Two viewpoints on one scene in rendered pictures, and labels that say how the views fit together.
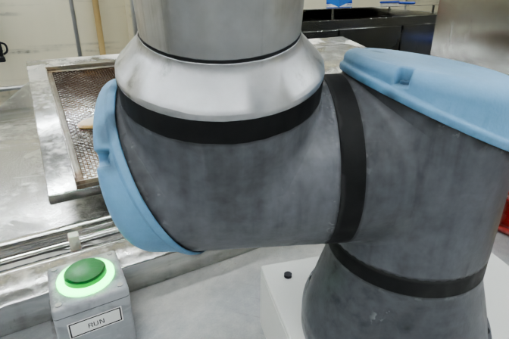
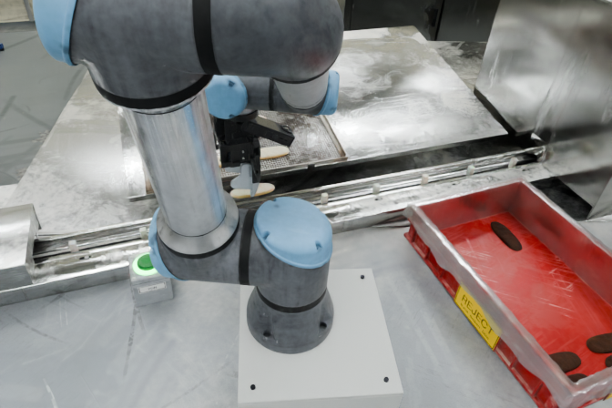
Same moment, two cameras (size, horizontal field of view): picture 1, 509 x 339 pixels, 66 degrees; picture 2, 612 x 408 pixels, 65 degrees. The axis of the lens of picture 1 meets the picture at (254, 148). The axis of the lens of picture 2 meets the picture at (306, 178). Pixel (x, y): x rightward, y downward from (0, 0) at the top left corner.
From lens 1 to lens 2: 0.54 m
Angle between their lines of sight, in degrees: 16
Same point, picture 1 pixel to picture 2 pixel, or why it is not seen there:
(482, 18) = (519, 56)
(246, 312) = (236, 291)
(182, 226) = (179, 274)
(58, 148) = (135, 156)
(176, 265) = not seen: hidden behind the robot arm
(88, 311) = (147, 282)
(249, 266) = not seen: hidden behind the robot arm
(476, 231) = (298, 291)
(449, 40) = (494, 66)
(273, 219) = (214, 277)
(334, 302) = (253, 304)
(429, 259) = (280, 298)
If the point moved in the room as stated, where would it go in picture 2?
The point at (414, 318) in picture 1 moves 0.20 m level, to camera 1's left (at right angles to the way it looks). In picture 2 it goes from (278, 318) to (156, 297)
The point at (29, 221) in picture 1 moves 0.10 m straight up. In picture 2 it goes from (115, 206) to (107, 173)
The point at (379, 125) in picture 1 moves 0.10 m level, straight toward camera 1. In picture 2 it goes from (256, 250) to (213, 300)
